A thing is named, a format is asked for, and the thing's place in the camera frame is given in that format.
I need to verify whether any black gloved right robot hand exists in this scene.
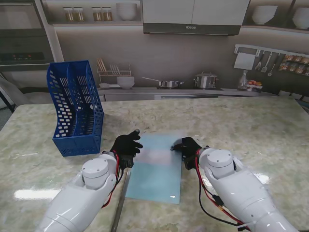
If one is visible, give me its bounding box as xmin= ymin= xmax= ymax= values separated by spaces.
xmin=171 ymin=136 xmax=203 ymax=158

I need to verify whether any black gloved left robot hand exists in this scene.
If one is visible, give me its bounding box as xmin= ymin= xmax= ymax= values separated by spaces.
xmin=110 ymin=129 xmax=144 ymax=160

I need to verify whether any light blue translucent folder cover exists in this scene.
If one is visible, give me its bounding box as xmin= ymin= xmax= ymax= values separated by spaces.
xmin=125 ymin=130 xmax=187 ymax=205

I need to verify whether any grey folder slide bar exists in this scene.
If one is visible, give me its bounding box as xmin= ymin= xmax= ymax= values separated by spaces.
xmin=110 ymin=170 xmax=132 ymax=232

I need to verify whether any blue perforated plastic file rack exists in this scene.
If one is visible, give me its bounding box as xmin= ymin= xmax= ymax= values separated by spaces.
xmin=46 ymin=60 xmax=105 ymax=158

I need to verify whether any printed kitchen scene backdrop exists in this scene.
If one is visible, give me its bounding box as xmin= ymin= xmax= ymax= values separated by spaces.
xmin=0 ymin=0 xmax=309 ymax=107

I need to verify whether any black metal stand leg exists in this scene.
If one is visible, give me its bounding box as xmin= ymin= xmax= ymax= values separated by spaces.
xmin=0 ymin=73 xmax=15 ymax=114

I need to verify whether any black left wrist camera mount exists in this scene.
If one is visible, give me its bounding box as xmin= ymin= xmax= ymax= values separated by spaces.
xmin=119 ymin=155 xmax=135 ymax=170

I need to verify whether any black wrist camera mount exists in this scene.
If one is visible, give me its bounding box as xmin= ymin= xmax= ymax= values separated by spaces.
xmin=183 ymin=155 xmax=197 ymax=171
xmin=119 ymin=155 xmax=135 ymax=170

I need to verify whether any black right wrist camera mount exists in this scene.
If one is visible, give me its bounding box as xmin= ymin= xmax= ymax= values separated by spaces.
xmin=183 ymin=155 xmax=197 ymax=171

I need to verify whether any left arm red cable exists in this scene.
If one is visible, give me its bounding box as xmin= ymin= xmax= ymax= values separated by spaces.
xmin=101 ymin=151 xmax=126 ymax=209

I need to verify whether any arm red cable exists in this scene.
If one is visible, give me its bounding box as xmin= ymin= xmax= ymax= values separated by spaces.
xmin=101 ymin=151 xmax=126 ymax=209
xmin=195 ymin=149 xmax=252 ymax=232

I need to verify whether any right arm red cable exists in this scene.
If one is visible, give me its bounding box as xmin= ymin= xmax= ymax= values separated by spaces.
xmin=195 ymin=149 xmax=252 ymax=232

